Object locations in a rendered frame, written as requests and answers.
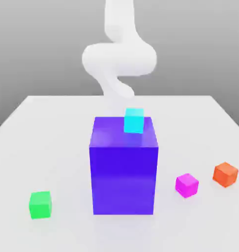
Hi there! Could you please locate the small orange cube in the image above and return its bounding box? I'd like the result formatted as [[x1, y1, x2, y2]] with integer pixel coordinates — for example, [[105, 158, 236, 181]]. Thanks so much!
[[212, 161, 239, 188]]

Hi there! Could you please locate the small green cube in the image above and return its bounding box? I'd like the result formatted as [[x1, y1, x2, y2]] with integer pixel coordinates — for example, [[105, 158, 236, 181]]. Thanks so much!
[[29, 190, 53, 220]]

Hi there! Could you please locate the small cyan cube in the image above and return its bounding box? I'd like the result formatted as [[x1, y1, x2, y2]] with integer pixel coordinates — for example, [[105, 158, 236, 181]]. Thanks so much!
[[123, 107, 145, 135]]

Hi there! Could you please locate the large purple box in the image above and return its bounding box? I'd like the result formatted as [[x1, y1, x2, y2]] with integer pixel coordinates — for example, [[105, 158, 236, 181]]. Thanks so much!
[[89, 116, 159, 216]]

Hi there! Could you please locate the small magenta cube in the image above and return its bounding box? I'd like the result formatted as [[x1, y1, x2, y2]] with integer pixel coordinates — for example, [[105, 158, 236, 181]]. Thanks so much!
[[175, 173, 200, 199]]

